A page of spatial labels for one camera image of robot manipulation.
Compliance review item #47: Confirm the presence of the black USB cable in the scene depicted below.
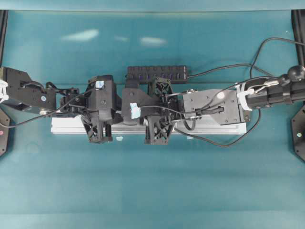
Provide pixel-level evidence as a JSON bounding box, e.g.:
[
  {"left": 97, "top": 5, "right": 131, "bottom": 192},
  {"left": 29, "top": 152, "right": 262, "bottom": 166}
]
[{"left": 176, "top": 104, "right": 263, "bottom": 148}]

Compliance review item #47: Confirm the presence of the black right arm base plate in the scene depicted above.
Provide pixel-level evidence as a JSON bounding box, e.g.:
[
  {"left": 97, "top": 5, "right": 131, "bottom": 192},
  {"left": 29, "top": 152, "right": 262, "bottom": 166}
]
[{"left": 291, "top": 105, "right": 305, "bottom": 162}]

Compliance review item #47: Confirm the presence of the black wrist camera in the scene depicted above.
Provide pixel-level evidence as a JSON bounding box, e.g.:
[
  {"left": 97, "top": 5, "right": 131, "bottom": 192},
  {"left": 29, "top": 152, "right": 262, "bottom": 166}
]
[
  {"left": 121, "top": 80, "right": 157, "bottom": 125},
  {"left": 87, "top": 75, "right": 117, "bottom": 121}
]

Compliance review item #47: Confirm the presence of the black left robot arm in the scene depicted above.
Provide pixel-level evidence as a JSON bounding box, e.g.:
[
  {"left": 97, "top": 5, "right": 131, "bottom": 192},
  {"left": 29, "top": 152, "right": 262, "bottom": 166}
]
[{"left": 0, "top": 67, "right": 112, "bottom": 144}]

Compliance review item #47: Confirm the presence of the black hub power cable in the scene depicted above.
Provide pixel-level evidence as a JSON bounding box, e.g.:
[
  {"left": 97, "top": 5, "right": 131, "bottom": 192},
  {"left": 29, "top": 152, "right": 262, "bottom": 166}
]
[{"left": 188, "top": 37, "right": 305, "bottom": 78}]

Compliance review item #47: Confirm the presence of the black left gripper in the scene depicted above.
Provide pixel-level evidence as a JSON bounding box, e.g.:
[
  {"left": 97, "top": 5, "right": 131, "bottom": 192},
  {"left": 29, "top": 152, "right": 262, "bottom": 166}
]
[{"left": 57, "top": 88, "right": 112, "bottom": 143}]

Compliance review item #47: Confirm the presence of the aluminium extrusion rail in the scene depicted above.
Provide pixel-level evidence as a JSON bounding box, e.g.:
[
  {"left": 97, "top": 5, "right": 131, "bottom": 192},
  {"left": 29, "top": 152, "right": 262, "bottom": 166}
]
[{"left": 51, "top": 116, "right": 246, "bottom": 135}]

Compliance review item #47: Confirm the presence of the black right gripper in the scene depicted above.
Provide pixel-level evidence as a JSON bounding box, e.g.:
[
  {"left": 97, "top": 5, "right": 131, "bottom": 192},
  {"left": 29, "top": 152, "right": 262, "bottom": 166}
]
[{"left": 140, "top": 78, "right": 184, "bottom": 145}]

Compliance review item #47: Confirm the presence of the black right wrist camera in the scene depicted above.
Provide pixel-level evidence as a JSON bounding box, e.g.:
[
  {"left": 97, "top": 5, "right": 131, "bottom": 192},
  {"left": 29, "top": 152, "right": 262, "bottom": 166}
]
[{"left": 121, "top": 80, "right": 157, "bottom": 125}]

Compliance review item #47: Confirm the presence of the black USB hub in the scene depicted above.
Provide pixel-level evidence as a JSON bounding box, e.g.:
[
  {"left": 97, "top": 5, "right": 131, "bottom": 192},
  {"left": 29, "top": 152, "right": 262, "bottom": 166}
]
[{"left": 126, "top": 65, "right": 188, "bottom": 84}]

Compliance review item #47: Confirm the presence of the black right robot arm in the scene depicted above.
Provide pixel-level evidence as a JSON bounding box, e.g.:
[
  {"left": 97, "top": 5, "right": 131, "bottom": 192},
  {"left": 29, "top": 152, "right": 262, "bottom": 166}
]
[{"left": 129, "top": 65, "right": 305, "bottom": 145}]

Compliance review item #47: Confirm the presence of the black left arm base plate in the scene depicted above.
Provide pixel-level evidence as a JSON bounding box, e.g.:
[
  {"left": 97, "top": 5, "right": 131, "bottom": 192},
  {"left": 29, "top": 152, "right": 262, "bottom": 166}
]
[{"left": 0, "top": 109, "right": 10, "bottom": 156}]

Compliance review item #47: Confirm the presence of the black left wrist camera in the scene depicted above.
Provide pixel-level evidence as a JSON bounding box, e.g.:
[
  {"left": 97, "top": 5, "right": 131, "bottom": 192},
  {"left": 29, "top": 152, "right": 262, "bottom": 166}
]
[{"left": 87, "top": 75, "right": 117, "bottom": 121}]

